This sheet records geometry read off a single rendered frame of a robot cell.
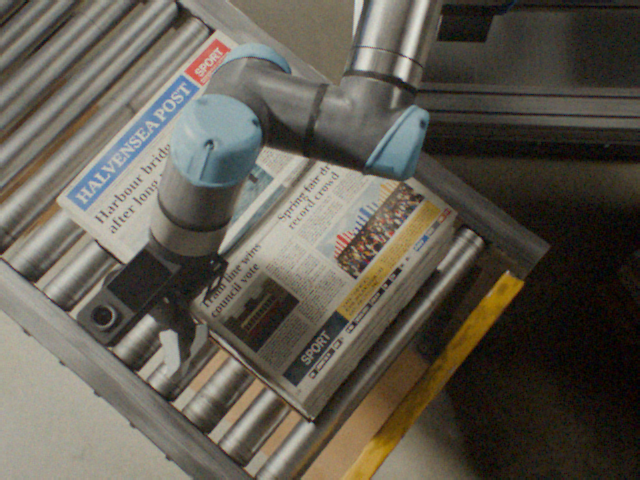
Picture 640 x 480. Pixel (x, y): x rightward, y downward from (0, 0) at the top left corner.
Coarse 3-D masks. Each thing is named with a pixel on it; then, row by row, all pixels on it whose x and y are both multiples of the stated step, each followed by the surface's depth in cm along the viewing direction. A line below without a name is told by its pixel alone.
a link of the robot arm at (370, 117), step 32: (384, 0) 88; (416, 0) 87; (384, 32) 87; (416, 32) 88; (352, 64) 88; (384, 64) 87; (416, 64) 88; (320, 96) 87; (352, 96) 87; (384, 96) 87; (320, 128) 87; (352, 128) 86; (384, 128) 86; (416, 128) 86; (320, 160) 90; (352, 160) 88; (384, 160) 87; (416, 160) 87
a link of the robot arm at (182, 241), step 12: (156, 204) 87; (156, 216) 87; (156, 228) 88; (168, 228) 86; (180, 228) 86; (168, 240) 87; (180, 240) 87; (192, 240) 87; (204, 240) 87; (216, 240) 88; (180, 252) 88; (192, 252) 88; (204, 252) 89
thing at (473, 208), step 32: (192, 0) 141; (224, 0) 141; (224, 32) 139; (256, 32) 139; (288, 64) 137; (448, 192) 131; (480, 224) 130; (512, 224) 130; (480, 256) 136; (512, 256) 128
